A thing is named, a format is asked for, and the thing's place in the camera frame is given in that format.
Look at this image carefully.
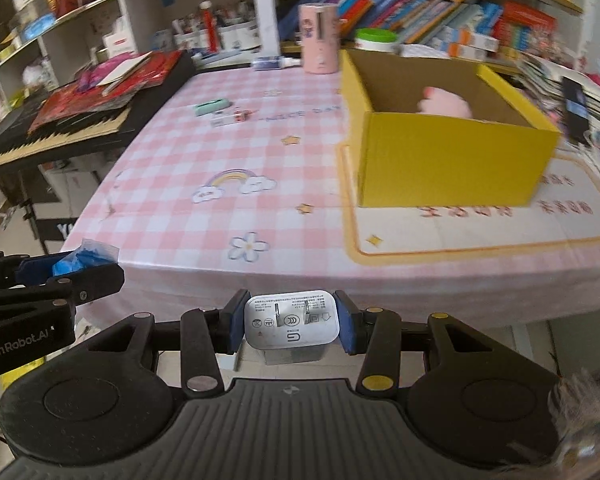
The white tissue pack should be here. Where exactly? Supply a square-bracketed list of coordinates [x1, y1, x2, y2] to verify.
[397, 42, 451, 59]

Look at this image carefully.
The white notebook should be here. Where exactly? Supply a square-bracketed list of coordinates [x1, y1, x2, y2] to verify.
[100, 52, 153, 93]

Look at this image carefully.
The stack of papers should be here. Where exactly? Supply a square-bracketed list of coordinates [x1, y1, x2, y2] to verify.
[517, 52, 600, 126]

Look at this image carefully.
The white shelf unit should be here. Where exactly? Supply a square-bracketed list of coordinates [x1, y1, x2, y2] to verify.
[0, 0, 281, 106]

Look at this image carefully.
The grey fluffy cloth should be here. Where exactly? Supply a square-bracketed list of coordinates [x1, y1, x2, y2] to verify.
[550, 370, 600, 471]

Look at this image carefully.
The yellow cardboard box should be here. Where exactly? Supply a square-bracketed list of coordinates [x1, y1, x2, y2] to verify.
[340, 49, 563, 208]

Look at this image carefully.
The white pen holder with brushes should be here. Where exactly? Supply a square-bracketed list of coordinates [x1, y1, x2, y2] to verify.
[172, 0, 261, 53]

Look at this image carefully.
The white charger plug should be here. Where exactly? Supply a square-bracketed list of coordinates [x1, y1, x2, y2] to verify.
[243, 291, 342, 365]

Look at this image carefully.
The yellow bordered desk mat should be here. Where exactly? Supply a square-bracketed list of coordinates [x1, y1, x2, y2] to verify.
[336, 145, 600, 258]

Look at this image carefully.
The small spray bottle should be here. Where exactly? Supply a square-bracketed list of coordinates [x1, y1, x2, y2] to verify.
[250, 56, 301, 70]

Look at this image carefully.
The red tassel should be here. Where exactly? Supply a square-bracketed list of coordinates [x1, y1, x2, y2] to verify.
[200, 2, 216, 53]

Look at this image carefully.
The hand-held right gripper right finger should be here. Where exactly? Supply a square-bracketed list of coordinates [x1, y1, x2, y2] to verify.
[332, 290, 503, 395]

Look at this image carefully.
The white jar with green lid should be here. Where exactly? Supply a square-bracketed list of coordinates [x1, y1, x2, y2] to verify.
[354, 27, 398, 53]

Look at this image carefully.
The white box red label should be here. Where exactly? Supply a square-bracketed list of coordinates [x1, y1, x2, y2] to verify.
[102, 15, 133, 53]

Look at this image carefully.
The red boxed book set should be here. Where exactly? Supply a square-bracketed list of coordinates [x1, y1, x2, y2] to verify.
[495, 0, 558, 61]

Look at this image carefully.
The row of thick colourful books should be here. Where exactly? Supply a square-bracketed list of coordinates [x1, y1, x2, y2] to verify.
[275, 0, 503, 46]

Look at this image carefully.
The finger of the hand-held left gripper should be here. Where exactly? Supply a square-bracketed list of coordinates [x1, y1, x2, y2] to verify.
[0, 261, 126, 311]
[0, 252, 61, 291]

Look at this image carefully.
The pink foil wrapper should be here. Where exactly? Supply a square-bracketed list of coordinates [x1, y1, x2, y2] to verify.
[75, 57, 131, 93]

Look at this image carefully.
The blue plastic wrapper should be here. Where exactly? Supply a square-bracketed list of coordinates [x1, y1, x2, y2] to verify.
[52, 237, 120, 277]

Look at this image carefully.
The clear plastic bag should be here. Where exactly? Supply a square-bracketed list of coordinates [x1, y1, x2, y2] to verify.
[22, 57, 51, 91]

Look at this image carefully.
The pink cylindrical humidifier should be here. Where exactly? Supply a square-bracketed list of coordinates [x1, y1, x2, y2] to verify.
[299, 2, 340, 75]

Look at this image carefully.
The blue box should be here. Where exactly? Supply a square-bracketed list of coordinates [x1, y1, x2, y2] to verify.
[17, 12, 56, 43]

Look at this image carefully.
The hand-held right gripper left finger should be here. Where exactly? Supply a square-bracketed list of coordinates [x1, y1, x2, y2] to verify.
[87, 288, 251, 395]

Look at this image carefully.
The green eraser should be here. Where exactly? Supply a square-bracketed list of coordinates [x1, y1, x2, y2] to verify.
[194, 99, 230, 116]

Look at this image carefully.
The black keyboard stand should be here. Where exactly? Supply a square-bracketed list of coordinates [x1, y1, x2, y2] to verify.
[20, 200, 81, 256]

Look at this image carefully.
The pink plush toy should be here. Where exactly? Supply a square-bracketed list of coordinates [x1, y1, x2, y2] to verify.
[417, 86, 473, 120]

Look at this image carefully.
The black electronic keyboard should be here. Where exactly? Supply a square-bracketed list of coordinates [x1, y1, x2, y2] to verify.
[0, 50, 198, 181]

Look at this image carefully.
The red printed cloth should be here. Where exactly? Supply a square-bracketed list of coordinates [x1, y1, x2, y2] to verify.
[27, 50, 186, 133]

